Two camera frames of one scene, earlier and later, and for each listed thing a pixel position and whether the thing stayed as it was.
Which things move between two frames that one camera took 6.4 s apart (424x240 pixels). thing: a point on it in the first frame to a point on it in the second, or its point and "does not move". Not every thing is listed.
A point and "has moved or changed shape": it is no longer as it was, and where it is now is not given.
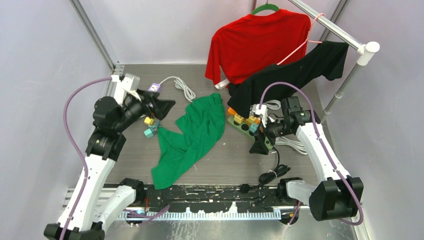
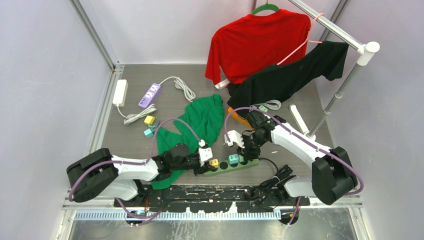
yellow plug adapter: x=149 y=121 does not move
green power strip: x=245 y=127 to x=225 y=168
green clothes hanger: x=267 y=6 does not move
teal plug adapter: x=253 y=127 has moved or changed shape
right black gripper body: x=276 y=129 to x=252 y=143
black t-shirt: x=326 y=59 does not move
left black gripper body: x=134 y=109 to x=191 y=163
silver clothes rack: x=364 y=54 does not move
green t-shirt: x=201 y=124 does not move
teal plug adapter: x=150 y=132 does not move
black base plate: x=202 y=196 does not move
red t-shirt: x=243 y=44 does not move
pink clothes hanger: x=307 y=40 does not move
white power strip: x=131 y=82 has moved or changed shape
